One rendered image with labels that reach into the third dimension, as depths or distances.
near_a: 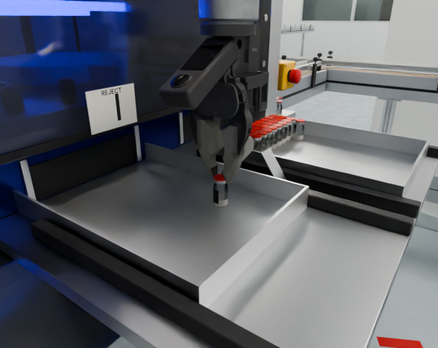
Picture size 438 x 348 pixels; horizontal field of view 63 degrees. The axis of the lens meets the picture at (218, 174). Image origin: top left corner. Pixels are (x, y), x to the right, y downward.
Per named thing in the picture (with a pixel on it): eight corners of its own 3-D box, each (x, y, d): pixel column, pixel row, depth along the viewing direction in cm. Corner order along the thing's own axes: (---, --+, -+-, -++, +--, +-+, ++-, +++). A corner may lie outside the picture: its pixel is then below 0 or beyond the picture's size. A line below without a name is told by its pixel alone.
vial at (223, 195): (210, 204, 54) (210, 179, 52) (219, 199, 55) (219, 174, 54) (222, 208, 52) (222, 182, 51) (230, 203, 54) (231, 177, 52)
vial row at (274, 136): (247, 157, 72) (248, 135, 70) (287, 134, 85) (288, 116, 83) (257, 159, 71) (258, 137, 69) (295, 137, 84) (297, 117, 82)
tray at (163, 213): (18, 211, 52) (12, 190, 51) (147, 159, 71) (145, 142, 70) (199, 315, 34) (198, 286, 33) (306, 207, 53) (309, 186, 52)
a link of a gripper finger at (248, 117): (254, 154, 48) (251, 88, 45) (247, 157, 47) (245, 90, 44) (225, 150, 51) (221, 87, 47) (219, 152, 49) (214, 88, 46)
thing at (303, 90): (245, 128, 104) (247, 73, 97) (204, 120, 112) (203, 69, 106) (328, 92, 155) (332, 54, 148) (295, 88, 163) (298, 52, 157)
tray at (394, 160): (216, 159, 72) (216, 142, 70) (276, 128, 91) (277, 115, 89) (399, 207, 53) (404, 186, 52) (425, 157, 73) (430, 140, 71)
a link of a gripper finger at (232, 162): (261, 175, 54) (260, 114, 50) (240, 189, 49) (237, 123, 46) (244, 172, 55) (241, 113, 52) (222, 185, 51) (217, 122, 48)
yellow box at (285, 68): (259, 88, 99) (260, 61, 96) (271, 84, 104) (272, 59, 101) (283, 91, 95) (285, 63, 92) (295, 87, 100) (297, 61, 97)
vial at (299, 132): (292, 139, 82) (293, 119, 80) (296, 137, 84) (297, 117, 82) (301, 141, 81) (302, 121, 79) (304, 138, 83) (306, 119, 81)
